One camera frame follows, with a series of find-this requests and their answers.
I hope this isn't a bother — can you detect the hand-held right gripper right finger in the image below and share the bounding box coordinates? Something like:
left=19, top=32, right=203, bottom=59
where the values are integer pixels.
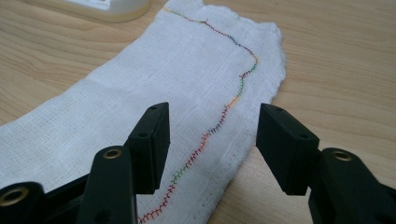
left=255, top=103, right=396, bottom=224

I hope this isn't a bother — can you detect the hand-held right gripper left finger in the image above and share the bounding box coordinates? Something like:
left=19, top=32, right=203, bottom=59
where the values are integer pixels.
left=76, top=102, right=172, bottom=224

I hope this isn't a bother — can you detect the white cloth with rainbow stitching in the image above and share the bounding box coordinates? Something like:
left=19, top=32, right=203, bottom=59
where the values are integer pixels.
left=0, top=0, right=287, bottom=224

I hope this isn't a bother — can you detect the white plastic container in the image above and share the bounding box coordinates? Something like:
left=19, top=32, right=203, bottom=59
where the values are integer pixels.
left=60, top=0, right=152, bottom=23

